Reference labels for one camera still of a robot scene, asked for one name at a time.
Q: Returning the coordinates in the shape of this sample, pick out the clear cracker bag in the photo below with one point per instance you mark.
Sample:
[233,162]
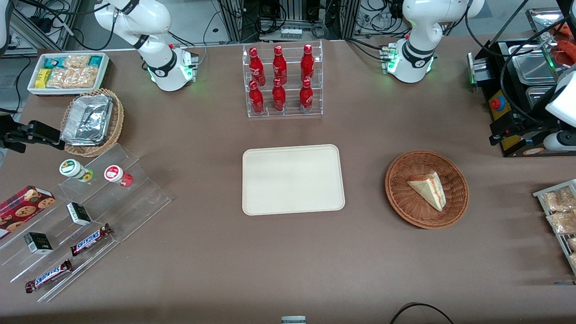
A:
[84,77]
[76,61]
[59,78]

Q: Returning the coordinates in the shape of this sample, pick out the clear acrylic stepped display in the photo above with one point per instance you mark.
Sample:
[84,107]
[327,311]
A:
[135,202]

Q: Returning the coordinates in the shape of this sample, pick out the aluminium foil tray stack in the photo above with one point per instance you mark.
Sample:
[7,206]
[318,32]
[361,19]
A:
[87,119]

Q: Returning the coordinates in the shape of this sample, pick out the small grey device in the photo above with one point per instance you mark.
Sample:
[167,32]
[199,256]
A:
[293,320]

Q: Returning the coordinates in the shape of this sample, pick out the teal snack pack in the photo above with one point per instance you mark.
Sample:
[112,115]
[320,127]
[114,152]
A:
[96,61]
[55,62]

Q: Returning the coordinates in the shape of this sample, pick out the white power strip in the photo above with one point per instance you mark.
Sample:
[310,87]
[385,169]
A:
[291,33]

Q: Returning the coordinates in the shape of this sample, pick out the cream plastic tray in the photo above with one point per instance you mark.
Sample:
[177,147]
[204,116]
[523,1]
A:
[292,180]

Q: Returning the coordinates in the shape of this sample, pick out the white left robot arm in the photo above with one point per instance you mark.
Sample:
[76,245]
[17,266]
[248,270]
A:
[416,58]

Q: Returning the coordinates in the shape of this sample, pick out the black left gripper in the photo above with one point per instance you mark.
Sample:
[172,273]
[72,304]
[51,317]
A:
[530,126]

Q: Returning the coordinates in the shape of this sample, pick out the clear acrylic bottle rack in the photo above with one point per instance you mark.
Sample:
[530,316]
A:
[290,112]

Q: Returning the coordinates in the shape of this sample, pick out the round brown wicker basket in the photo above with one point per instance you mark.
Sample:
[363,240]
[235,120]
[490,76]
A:
[405,198]

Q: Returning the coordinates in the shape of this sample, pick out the red cola bottle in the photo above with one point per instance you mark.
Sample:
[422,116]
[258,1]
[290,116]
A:
[256,67]
[307,65]
[279,98]
[306,96]
[256,100]
[279,67]

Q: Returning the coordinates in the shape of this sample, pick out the clear pastry bag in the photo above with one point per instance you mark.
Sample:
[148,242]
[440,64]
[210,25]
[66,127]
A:
[560,200]
[572,244]
[562,222]

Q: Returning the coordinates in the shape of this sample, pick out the red lid white cup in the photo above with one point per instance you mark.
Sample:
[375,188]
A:
[114,173]

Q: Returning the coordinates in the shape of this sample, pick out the black food warmer case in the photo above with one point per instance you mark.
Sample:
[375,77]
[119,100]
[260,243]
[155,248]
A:
[517,148]

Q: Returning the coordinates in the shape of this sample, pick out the green lid white cup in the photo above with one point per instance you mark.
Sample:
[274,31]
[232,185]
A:
[72,168]

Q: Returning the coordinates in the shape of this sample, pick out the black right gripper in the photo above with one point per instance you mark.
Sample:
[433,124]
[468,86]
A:
[10,135]

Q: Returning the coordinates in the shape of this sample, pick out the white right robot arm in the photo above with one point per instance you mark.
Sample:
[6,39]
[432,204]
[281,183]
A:
[164,74]

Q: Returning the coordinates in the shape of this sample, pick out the light wicker basket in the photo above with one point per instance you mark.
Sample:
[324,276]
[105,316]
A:
[118,121]

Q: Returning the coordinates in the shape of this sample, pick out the triangular sandwich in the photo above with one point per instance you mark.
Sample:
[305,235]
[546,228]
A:
[429,189]

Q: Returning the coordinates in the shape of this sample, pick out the snickers chocolate bar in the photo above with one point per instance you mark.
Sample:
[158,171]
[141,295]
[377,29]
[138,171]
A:
[90,240]
[47,276]

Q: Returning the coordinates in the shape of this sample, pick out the yellow snack pack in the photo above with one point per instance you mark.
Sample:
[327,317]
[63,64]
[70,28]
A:
[43,78]

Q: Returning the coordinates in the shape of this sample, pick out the steel warmer pan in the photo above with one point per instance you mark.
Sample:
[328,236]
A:
[537,96]
[533,69]

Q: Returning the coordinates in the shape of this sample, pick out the red cookie box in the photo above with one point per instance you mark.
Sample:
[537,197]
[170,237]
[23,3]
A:
[22,207]

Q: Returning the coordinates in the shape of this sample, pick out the small black box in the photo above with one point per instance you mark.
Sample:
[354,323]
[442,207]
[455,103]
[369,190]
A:
[38,243]
[79,214]

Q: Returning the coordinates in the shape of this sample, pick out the white rectangular snack bin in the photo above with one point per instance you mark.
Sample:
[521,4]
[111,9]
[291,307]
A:
[67,91]

